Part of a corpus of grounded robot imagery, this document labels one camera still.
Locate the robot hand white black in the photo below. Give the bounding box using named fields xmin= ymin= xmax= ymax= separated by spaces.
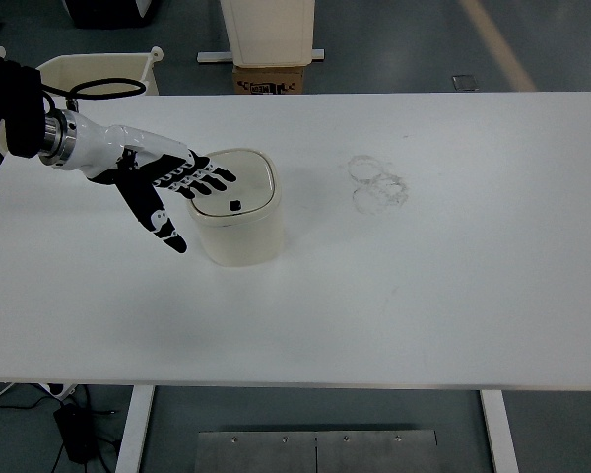
xmin=71 ymin=113 xmax=237 ymax=255

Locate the small cream trash bin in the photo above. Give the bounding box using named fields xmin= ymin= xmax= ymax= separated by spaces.
xmin=184 ymin=147 xmax=286 ymax=268

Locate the large cream plastic bin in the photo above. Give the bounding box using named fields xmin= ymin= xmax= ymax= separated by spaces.
xmin=220 ymin=0 xmax=319 ymax=68

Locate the cream plastic crate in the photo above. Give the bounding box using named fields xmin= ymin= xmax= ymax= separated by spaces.
xmin=36 ymin=45 xmax=166 ymax=97

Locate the silver metal floor bar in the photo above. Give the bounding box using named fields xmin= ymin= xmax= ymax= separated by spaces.
xmin=198 ymin=47 xmax=329 ymax=64

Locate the black box with white part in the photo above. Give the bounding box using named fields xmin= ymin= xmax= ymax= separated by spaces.
xmin=61 ymin=0 xmax=171 ymax=30

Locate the brown cardboard box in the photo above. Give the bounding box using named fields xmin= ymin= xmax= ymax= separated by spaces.
xmin=232 ymin=63 xmax=306 ymax=95

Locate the white table leg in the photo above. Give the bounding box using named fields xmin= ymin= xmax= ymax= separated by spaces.
xmin=479 ymin=388 xmax=521 ymax=473
xmin=113 ymin=385 xmax=157 ymax=473

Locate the black power adapter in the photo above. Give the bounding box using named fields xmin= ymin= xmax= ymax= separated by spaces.
xmin=52 ymin=402 xmax=102 ymax=464

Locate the grey metal plate with screws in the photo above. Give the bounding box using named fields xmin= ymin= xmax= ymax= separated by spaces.
xmin=196 ymin=430 xmax=439 ymax=473

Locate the black cable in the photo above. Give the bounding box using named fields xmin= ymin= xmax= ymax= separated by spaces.
xmin=0 ymin=383 xmax=55 ymax=411

